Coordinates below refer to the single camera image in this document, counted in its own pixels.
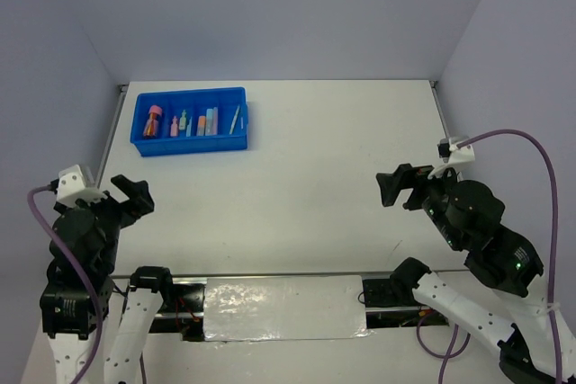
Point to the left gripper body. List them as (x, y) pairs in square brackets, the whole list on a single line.
[(111, 215)]

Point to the blue compartment tray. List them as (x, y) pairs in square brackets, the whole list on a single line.
[(196, 103)]

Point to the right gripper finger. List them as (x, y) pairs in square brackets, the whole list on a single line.
[(391, 185), (414, 178)]

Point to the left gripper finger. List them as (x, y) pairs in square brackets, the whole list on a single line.
[(135, 192), (134, 209)]

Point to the blue-capped highlighter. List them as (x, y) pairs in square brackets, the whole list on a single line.
[(209, 122)]

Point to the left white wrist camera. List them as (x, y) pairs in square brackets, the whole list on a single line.
[(77, 183)]

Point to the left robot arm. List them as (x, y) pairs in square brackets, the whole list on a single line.
[(75, 303)]

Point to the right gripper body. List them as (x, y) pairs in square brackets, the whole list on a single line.
[(433, 196)]

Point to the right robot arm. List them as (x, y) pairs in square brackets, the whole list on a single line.
[(533, 343)]

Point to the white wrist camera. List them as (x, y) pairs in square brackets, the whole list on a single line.
[(454, 154), (77, 183)]

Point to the purple highlighter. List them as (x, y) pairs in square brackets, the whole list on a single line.
[(215, 121)]

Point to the pink-lidded jar of clips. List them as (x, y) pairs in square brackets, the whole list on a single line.
[(152, 124)]

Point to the green correction tape case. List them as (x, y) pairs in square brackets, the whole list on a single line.
[(183, 120)]

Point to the orange-capped highlighter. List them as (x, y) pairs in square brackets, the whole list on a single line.
[(201, 124)]

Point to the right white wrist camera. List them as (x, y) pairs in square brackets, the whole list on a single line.
[(454, 154)]

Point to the silver taped cover plate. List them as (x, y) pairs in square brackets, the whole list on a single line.
[(283, 309)]

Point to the pink correction tape case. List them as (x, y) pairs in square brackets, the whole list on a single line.
[(174, 128)]

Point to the blue correction tape case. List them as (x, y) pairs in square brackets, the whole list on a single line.
[(188, 130)]

